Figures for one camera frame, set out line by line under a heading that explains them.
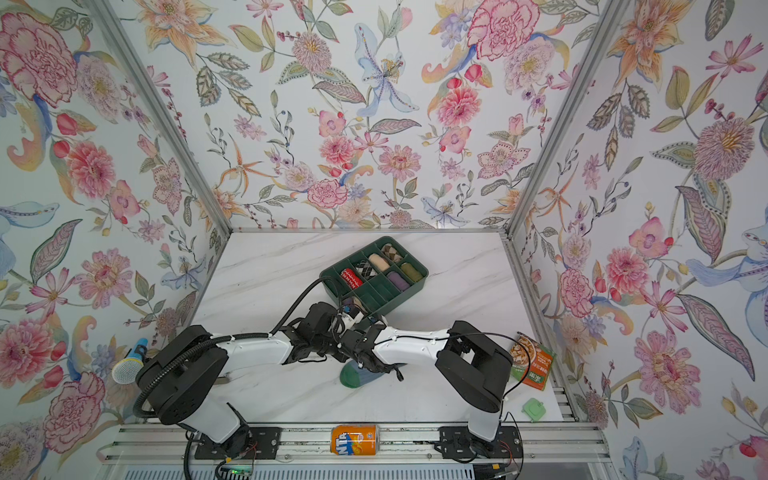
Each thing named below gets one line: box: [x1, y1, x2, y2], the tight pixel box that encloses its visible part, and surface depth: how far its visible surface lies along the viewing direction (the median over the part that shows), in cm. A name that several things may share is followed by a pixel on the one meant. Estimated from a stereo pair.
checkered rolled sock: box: [356, 259, 377, 280], surface depth 104 cm
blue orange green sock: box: [339, 360, 385, 388], surface depth 85 cm
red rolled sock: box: [341, 268, 364, 290], surface depth 103 cm
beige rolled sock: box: [369, 254, 390, 272], surface depth 106 cm
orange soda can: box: [330, 424, 379, 456], surface depth 71 cm
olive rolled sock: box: [401, 262, 423, 282], surface depth 103 cm
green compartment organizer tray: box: [319, 235, 429, 316], surface depth 103 cm
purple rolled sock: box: [387, 271, 410, 291], surface depth 100 cm
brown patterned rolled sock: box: [381, 244, 403, 263], surface depth 109 cm
